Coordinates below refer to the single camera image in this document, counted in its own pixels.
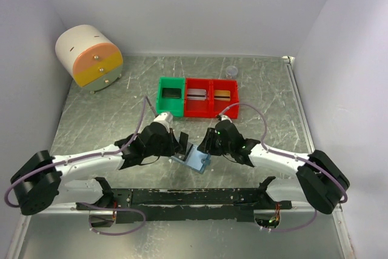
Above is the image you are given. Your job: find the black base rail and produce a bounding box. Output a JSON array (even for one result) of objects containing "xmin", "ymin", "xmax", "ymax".
[{"xmin": 75, "ymin": 187, "xmax": 293, "ymax": 223}]

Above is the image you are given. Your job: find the green plastic bin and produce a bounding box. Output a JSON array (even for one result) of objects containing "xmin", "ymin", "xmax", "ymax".
[{"xmin": 156, "ymin": 76, "xmax": 186, "ymax": 117}]

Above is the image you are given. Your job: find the black credit card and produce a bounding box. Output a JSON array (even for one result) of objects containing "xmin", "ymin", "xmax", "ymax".
[{"xmin": 162, "ymin": 87, "xmax": 182, "ymax": 99}]

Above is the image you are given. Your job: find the small clear plastic cup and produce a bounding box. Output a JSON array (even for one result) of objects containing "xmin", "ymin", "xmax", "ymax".
[{"xmin": 225, "ymin": 66, "xmax": 238, "ymax": 79}]

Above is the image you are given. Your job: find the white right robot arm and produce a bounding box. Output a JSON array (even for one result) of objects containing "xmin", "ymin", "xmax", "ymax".
[{"xmin": 198, "ymin": 120, "xmax": 350, "ymax": 214}]

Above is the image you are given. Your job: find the silver credit card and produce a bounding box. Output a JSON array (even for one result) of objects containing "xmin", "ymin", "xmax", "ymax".
[{"xmin": 186, "ymin": 88, "xmax": 207, "ymax": 101}]

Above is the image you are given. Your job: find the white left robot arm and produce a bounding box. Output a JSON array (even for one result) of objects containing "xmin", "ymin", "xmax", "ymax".
[{"xmin": 11, "ymin": 121, "xmax": 189, "ymax": 215}]

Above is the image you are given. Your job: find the gold credit card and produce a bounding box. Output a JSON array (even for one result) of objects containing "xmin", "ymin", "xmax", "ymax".
[{"xmin": 213, "ymin": 90, "xmax": 231, "ymax": 101}]

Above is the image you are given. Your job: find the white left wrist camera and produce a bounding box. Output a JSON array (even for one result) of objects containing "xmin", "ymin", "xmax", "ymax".
[{"xmin": 153, "ymin": 112, "xmax": 173, "ymax": 129}]

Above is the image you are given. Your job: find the aluminium frame rail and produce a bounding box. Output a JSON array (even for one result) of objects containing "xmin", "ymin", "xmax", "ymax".
[{"xmin": 282, "ymin": 56, "xmax": 350, "ymax": 215}]

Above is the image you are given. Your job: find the blue card holder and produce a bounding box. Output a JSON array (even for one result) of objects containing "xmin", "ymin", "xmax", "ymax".
[{"xmin": 170, "ymin": 143, "xmax": 211, "ymax": 174}]

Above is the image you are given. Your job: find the round pastel drawer cabinet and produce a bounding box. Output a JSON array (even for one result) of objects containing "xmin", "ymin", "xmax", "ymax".
[{"xmin": 55, "ymin": 24, "xmax": 124, "ymax": 93}]

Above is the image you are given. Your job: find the red plastic bin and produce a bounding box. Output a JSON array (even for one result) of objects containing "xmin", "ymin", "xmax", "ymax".
[
  {"xmin": 212, "ymin": 79, "xmax": 239, "ymax": 116},
  {"xmin": 184, "ymin": 78, "xmax": 212, "ymax": 118}
]

